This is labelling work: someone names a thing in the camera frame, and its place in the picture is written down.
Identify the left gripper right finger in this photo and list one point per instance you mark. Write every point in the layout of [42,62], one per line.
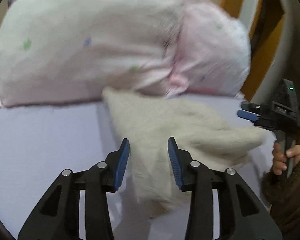
[241,213]

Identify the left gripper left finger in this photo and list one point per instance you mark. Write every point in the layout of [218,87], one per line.
[56,215]

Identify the right hand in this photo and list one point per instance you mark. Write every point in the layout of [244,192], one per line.
[280,159]

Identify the beige cable knit sweater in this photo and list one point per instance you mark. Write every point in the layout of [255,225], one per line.
[148,122]

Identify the lavender bed sheet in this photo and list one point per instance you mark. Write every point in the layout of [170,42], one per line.
[38,143]

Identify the wooden headboard shelf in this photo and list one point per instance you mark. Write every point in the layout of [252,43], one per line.
[270,25]

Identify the pink floral pillow left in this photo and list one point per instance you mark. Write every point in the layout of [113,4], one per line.
[57,51]

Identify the brown fuzzy right sleeve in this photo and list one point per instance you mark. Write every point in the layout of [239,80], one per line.
[283,194]

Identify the pink floral pillow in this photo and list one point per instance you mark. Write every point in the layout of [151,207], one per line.
[213,52]
[57,51]

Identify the pink floral pillow right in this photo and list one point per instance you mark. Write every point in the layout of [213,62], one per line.
[213,52]

